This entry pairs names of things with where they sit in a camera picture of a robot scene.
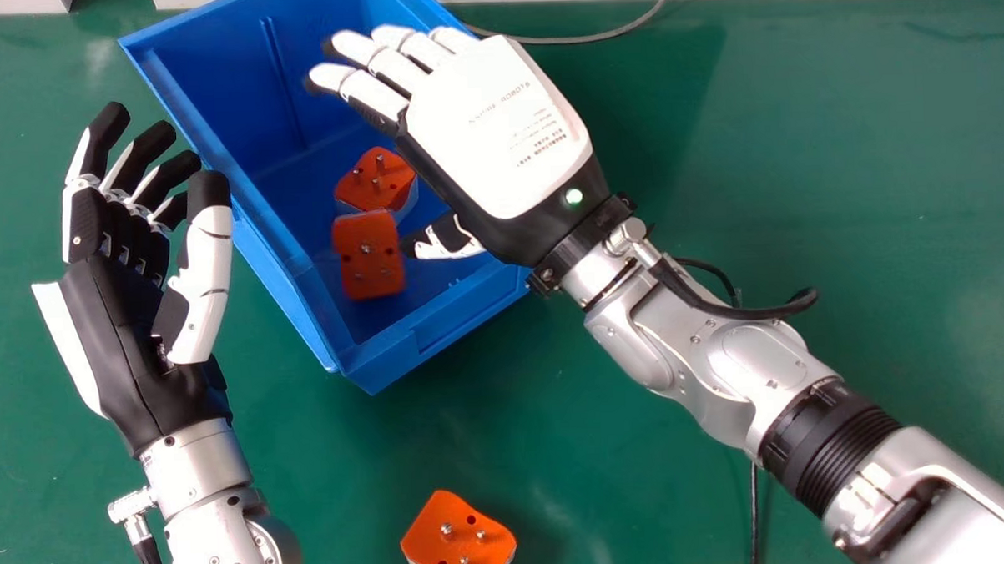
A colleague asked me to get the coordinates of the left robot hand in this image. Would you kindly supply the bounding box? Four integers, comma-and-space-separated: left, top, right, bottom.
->
25, 97, 243, 463

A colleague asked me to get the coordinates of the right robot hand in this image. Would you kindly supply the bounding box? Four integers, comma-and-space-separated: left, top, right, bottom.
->
303, 16, 641, 305

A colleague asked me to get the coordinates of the white-and-orange plug adapter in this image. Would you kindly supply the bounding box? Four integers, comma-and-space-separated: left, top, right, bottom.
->
332, 145, 420, 215
398, 487, 518, 564
330, 207, 407, 303

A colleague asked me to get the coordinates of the blue plastic bin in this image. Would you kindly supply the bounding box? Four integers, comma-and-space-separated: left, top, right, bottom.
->
116, 0, 537, 405

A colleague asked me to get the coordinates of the grey cable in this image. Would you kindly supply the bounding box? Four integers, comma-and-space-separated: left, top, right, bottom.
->
459, 0, 678, 49

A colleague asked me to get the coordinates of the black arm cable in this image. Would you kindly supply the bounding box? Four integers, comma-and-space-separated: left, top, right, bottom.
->
652, 250, 820, 325

